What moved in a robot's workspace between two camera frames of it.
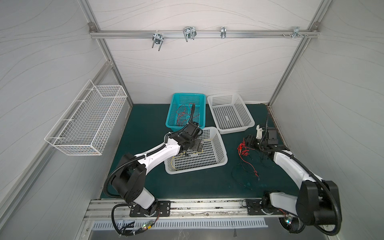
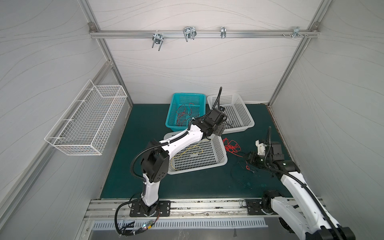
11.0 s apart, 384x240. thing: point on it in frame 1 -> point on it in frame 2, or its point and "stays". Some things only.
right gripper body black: x=252 y=142 -> x=254 y=159
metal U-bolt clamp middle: x=189 y=33 stays
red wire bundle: x=244 y=150 -> x=232 y=146
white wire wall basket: x=84 y=126 stays
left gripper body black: x=194 y=144 -> x=217 y=130
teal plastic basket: x=181 y=108 stays
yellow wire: x=176 y=170 stays
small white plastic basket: x=229 y=113 stays
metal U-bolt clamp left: x=158 y=38 stays
